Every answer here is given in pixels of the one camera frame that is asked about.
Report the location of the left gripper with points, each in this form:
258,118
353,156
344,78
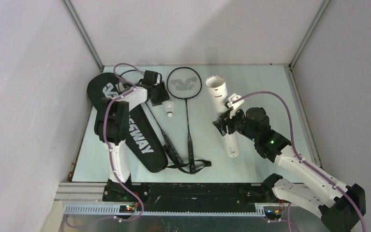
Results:
164,95

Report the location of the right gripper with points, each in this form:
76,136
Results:
221,124

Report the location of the shuttlecock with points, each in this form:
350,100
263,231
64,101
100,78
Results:
215,81
169,107

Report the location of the white shuttlecock tube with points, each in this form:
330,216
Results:
219,97

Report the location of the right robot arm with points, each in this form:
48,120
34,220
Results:
338,205

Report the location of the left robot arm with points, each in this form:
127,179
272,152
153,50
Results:
121,122

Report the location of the right badminton racket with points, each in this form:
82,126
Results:
184,83

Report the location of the badminton racket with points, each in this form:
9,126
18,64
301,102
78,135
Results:
184,83
169,148

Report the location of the left badminton racket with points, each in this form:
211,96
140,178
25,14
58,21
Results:
169,148

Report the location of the black racket bag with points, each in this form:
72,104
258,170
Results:
142,140

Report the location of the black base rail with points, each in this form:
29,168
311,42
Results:
203,198

